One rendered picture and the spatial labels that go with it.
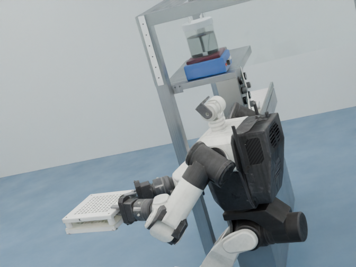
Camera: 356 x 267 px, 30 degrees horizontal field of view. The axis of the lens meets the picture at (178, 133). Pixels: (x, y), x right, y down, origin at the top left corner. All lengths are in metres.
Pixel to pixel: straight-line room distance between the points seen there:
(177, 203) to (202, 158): 0.18
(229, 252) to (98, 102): 4.55
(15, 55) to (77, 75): 0.69
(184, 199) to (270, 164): 0.34
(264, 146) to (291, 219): 0.33
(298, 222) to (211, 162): 0.46
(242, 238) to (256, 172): 0.29
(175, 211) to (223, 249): 0.40
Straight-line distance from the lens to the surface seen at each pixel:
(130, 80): 6.81
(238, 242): 2.57
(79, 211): 2.86
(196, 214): 3.39
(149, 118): 6.88
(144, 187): 2.81
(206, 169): 2.25
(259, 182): 2.41
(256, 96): 4.40
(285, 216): 2.53
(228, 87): 3.18
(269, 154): 2.35
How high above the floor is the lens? 1.91
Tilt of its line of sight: 15 degrees down
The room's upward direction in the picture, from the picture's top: 16 degrees counter-clockwise
